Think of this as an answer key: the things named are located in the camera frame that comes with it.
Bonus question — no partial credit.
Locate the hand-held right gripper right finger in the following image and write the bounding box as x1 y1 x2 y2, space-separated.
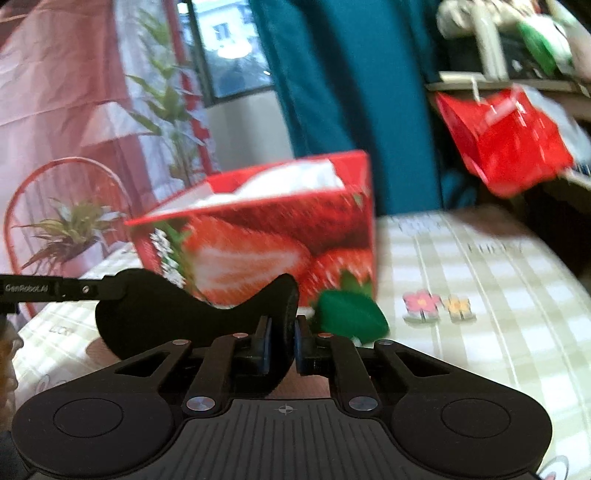
293 316 468 415

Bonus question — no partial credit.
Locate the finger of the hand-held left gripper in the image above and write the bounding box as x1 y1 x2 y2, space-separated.
58 275 119 302

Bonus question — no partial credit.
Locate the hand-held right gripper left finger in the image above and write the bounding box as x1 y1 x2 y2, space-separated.
111 316 274 417

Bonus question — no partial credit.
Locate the red strawberry print cardboard box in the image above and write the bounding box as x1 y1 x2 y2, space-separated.
124 150 380 308

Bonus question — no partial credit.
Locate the small spiky potted plant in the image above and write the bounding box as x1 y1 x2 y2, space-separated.
20 198 126 274

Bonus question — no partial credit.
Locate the green cloth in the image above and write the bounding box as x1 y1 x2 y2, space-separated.
313 289 391 345

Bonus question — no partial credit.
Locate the white cloth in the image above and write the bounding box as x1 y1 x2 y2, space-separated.
193 159 346 209

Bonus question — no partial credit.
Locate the checkered bed sheet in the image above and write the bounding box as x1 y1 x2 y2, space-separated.
9 205 591 480

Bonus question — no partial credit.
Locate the pink sheer curtain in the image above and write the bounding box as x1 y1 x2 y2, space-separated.
0 0 219 278

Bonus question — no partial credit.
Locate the tall green bamboo plant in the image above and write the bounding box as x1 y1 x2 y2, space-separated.
124 8 209 186

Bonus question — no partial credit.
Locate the teal curtain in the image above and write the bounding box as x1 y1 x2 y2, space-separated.
249 0 477 216

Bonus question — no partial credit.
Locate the window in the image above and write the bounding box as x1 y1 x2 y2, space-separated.
177 0 276 108

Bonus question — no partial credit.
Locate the red plastic bag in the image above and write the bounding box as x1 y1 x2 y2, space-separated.
436 85 576 198

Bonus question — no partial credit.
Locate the green plastic bag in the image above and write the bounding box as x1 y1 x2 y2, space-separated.
516 13 576 78

